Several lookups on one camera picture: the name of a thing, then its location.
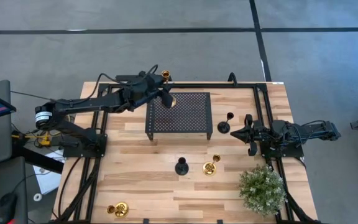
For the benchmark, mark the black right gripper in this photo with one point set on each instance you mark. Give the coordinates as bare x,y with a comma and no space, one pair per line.
256,133

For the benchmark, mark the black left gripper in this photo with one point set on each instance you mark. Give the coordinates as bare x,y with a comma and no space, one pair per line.
143,91

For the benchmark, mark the tall gold candlestick holder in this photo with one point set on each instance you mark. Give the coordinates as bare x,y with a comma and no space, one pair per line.
166,74
209,169

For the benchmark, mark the black candlestick holder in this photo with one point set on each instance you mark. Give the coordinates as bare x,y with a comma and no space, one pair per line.
181,169
223,127

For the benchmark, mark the short gold candlestick holder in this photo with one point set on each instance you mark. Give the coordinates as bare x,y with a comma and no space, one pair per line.
121,209

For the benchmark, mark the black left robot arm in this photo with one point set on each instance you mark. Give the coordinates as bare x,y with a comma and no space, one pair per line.
82,104

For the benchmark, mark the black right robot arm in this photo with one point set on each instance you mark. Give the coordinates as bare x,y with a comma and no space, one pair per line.
306,130

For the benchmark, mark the black mounting bar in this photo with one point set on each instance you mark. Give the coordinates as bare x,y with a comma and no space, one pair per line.
124,77

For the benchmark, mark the black perforated metal shelf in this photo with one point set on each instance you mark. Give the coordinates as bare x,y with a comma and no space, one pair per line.
185,118

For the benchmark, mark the green potted plant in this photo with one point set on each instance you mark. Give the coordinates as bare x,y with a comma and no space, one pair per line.
263,189

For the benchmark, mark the white table sticker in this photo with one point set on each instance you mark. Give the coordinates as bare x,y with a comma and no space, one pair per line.
278,82

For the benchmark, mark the black support beam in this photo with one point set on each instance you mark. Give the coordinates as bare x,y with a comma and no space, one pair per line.
39,159

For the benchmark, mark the white paper sheet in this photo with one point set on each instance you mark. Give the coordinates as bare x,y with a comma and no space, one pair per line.
47,180

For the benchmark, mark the white tape roll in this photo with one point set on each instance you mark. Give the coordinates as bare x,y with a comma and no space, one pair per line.
34,197

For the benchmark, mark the dark grey desk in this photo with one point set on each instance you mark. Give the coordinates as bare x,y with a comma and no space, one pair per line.
11,177

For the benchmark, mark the black computer mouse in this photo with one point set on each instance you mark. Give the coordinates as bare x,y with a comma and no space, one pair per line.
6,207

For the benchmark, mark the black aluminium table frame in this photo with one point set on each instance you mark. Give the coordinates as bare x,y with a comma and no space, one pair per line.
197,85

